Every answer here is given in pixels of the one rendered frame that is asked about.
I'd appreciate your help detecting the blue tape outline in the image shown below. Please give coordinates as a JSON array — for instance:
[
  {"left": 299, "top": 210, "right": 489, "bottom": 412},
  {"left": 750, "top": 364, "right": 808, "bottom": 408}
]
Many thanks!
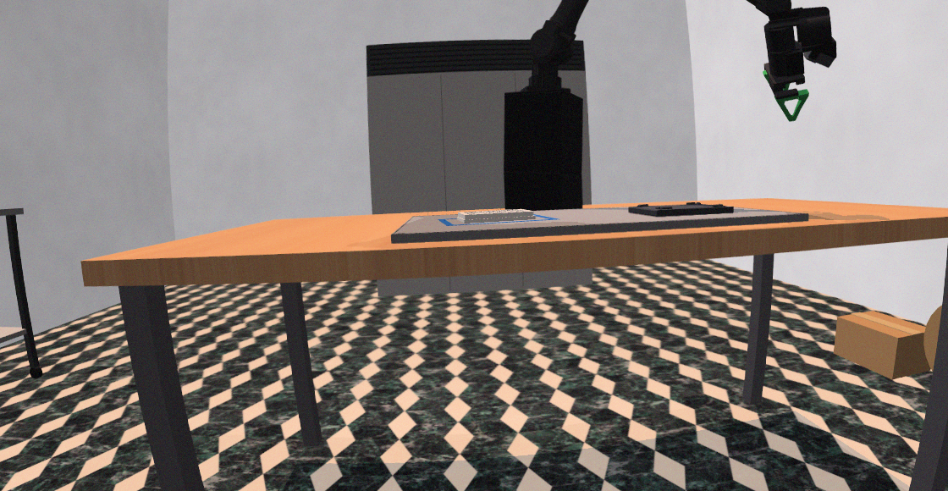
[{"left": 438, "top": 214, "right": 557, "bottom": 226}]

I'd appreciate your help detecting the white well plate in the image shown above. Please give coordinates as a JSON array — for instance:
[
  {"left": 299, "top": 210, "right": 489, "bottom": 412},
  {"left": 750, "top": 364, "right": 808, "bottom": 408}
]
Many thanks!
[{"left": 457, "top": 209, "right": 536, "bottom": 223}]

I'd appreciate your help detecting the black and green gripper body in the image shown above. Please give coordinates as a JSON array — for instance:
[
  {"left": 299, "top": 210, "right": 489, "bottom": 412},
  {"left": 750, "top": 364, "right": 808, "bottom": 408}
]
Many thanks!
[{"left": 764, "top": 46, "right": 805, "bottom": 99}]

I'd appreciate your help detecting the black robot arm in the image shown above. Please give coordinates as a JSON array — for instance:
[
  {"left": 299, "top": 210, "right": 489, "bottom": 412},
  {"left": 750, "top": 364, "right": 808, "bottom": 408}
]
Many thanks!
[{"left": 521, "top": 0, "right": 836, "bottom": 93}]

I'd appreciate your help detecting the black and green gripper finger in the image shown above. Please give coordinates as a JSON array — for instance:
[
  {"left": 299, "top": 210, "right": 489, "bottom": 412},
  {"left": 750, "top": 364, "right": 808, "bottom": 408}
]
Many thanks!
[
  {"left": 763, "top": 70, "right": 790, "bottom": 91},
  {"left": 774, "top": 89, "right": 809, "bottom": 122}
]

